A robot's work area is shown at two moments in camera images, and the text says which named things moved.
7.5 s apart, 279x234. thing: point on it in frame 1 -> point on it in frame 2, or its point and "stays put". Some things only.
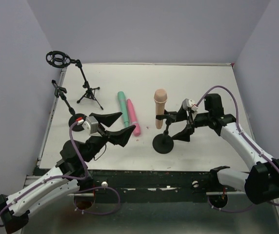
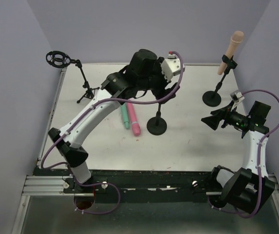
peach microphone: (160, 98) -> (236, 38)
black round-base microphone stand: (163, 143) -> (212, 99)
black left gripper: (103, 133) -> (164, 90)
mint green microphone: (123, 107) stays put
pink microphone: (137, 131) stays put
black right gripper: (191, 123) -> (224, 117)
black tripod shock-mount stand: (59, 59) stays put
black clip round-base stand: (79, 117) -> (157, 125)
